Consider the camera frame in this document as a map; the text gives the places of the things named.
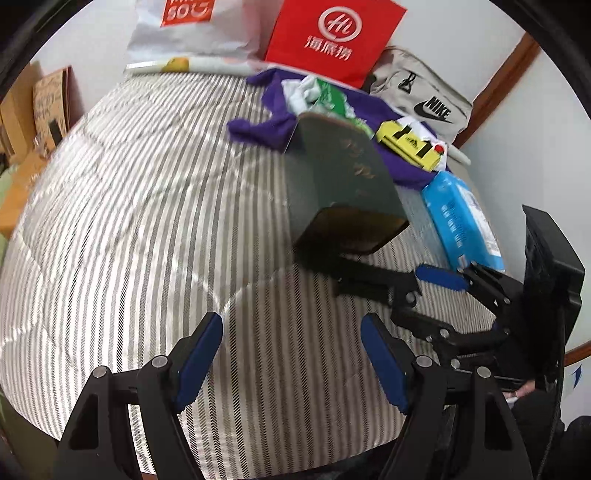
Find cardboard boxes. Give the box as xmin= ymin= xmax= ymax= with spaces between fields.
xmin=0 ymin=92 xmax=47 ymax=238

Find white yellow printed cloth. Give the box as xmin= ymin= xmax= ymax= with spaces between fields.
xmin=124 ymin=56 xmax=259 ymax=75

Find yellow mesh pouch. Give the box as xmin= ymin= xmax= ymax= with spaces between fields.
xmin=375 ymin=119 xmax=444 ymax=171

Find white knotted plastic bag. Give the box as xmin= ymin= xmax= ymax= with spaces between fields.
xmin=281 ymin=76 xmax=324 ymax=114

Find grey sling bag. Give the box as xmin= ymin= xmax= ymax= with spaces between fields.
xmin=362 ymin=46 xmax=474 ymax=146

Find red paper bag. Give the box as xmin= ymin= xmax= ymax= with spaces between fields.
xmin=264 ymin=0 xmax=408 ymax=89

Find dark green box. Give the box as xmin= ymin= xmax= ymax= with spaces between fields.
xmin=283 ymin=112 xmax=411 ymax=256

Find blue tissue pack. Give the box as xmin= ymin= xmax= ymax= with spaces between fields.
xmin=421 ymin=172 xmax=505 ymax=273

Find person's right forearm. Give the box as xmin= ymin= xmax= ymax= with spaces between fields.
xmin=508 ymin=392 xmax=591 ymax=480

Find striped bed cover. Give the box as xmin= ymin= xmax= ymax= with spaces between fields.
xmin=0 ymin=69 xmax=509 ymax=476

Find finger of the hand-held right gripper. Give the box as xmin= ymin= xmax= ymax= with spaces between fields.
xmin=414 ymin=262 xmax=523 ymax=320
xmin=333 ymin=264 xmax=509 ymax=366

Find green packet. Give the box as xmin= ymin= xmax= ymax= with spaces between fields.
xmin=314 ymin=78 xmax=370 ymax=127

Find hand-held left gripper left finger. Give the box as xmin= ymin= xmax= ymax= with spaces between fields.
xmin=55 ymin=311 xmax=225 ymax=480

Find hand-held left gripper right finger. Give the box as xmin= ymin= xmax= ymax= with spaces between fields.
xmin=360 ymin=313 xmax=536 ymax=480

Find purple towel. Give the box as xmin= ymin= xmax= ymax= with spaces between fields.
xmin=228 ymin=68 xmax=437 ymax=190

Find wooden door frame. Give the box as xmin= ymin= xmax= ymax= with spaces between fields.
xmin=455 ymin=34 xmax=541 ymax=153

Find white plastic shopping bag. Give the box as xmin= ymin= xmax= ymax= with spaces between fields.
xmin=126 ymin=0 xmax=282 ymax=63

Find white tomato print snack packet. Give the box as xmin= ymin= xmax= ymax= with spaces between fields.
xmin=397 ymin=117 xmax=448 ymax=172

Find brown patterned box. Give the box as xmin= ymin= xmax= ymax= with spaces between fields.
xmin=31 ymin=66 xmax=77 ymax=151

